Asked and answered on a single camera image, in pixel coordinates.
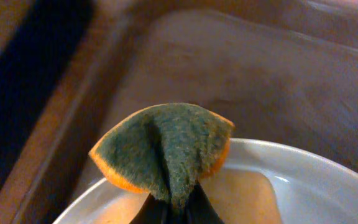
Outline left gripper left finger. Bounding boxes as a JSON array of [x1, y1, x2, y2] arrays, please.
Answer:
[[130, 194, 168, 224]]

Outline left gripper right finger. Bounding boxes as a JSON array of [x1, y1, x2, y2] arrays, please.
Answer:
[[184, 182, 224, 224]]

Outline green and orange sponge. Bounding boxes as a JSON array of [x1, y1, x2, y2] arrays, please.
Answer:
[[89, 103, 234, 213]]

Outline white plate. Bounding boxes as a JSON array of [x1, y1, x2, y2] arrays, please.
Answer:
[[57, 139, 358, 223]]

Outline large brown serving tray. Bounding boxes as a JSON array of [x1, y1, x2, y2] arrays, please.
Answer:
[[0, 1, 358, 223]]

